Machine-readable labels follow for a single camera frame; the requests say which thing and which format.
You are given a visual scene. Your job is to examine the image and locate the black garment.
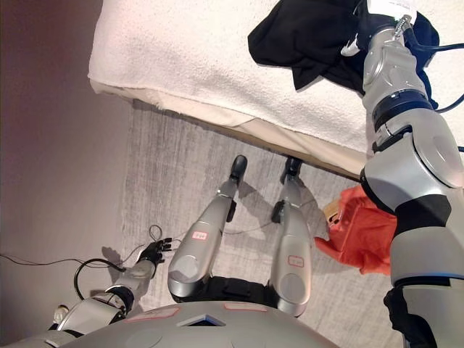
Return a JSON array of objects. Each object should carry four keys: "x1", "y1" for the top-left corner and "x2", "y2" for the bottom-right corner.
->
[{"x1": 247, "y1": 0, "x2": 441, "y2": 96}]

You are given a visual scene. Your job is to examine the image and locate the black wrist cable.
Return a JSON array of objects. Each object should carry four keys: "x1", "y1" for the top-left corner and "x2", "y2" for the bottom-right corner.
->
[
  {"x1": 73, "y1": 257, "x2": 127, "y2": 302},
  {"x1": 397, "y1": 14, "x2": 464, "y2": 114}
]

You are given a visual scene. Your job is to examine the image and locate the light wooden basket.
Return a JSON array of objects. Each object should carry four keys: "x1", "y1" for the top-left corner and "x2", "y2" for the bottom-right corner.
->
[{"x1": 323, "y1": 198, "x2": 344, "y2": 228}]

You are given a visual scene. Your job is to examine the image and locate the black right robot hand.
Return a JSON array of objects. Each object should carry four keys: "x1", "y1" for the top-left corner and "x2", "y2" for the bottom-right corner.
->
[{"x1": 340, "y1": 0, "x2": 396, "y2": 57}]

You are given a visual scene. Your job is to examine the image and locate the orange garment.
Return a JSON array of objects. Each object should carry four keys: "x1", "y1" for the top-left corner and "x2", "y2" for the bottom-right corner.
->
[{"x1": 314, "y1": 186, "x2": 400, "y2": 276}]

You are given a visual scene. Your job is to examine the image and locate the thin dark floor wire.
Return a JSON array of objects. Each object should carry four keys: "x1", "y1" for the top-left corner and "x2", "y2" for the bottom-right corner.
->
[{"x1": 0, "y1": 223, "x2": 182, "y2": 268}]

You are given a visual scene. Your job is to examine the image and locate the silver robot torso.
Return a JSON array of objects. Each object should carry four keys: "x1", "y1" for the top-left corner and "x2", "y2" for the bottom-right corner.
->
[{"x1": 0, "y1": 274, "x2": 344, "y2": 348}]

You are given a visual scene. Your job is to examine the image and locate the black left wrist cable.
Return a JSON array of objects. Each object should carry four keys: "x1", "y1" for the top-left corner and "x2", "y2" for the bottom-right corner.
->
[{"x1": 73, "y1": 257, "x2": 127, "y2": 302}]

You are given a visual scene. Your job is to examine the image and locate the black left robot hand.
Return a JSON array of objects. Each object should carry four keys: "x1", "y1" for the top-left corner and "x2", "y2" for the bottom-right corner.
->
[{"x1": 138, "y1": 236, "x2": 173, "y2": 265}]

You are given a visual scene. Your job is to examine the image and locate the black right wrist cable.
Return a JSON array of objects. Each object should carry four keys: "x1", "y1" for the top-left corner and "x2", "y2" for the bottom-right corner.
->
[{"x1": 397, "y1": 14, "x2": 464, "y2": 114}]

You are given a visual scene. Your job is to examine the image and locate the silver left robot leg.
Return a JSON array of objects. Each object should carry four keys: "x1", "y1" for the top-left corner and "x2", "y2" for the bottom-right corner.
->
[{"x1": 167, "y1": 154, "x2": 249, "y2": 304}]

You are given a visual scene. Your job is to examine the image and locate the grey floor rug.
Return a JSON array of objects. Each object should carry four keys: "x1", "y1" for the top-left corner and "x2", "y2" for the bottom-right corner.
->
[{"x1": 120, "y1": 99, "x2": 404, "y2": 348}]

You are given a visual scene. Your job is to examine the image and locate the red bordered white sticker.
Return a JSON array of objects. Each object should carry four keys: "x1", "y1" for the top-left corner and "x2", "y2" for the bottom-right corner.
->
[
  {"x1": 223, "y1": 302, "x2": 268, "y2": 313},
  {"x1": 124, "y1": 307, "x2": 181, "y2": 324}
]

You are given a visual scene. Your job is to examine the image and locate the silver robot leg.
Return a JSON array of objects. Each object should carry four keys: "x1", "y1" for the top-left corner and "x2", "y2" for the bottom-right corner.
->
[
  {"x1": 267, "y1": 156, "x2": 314, "y2": 318},
  {"x1": 167, "y1": 154, "x2": 249, "y2": 304}
]

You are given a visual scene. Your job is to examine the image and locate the silver right robot leg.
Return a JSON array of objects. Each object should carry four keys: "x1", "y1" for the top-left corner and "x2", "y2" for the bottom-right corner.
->
[{"x1": 267, "y1": 156, "x2": 314, "y2": 318}]

